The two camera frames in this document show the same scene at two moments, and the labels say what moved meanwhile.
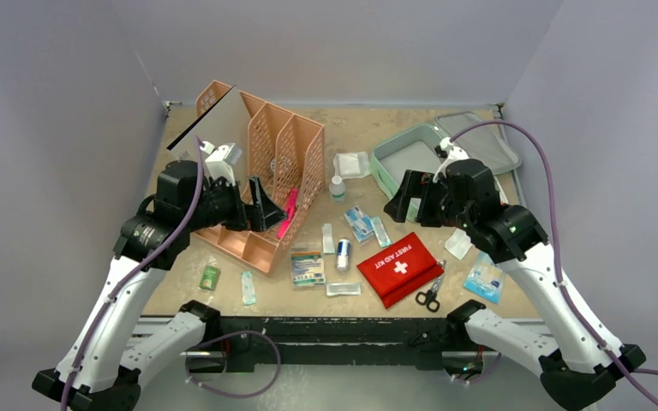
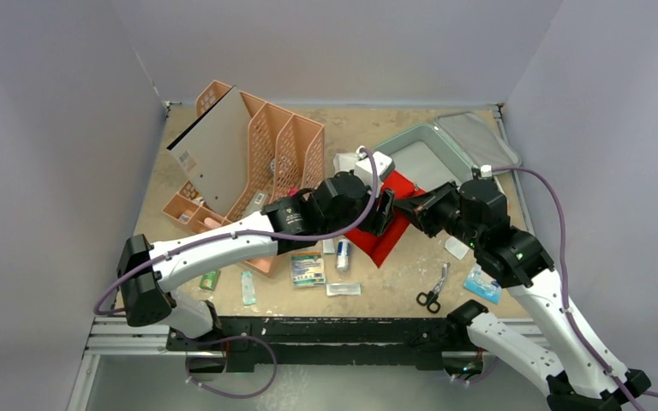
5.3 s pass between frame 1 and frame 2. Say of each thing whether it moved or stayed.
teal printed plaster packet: stayed
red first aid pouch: moved
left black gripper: moved
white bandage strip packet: stayed
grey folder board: stayed
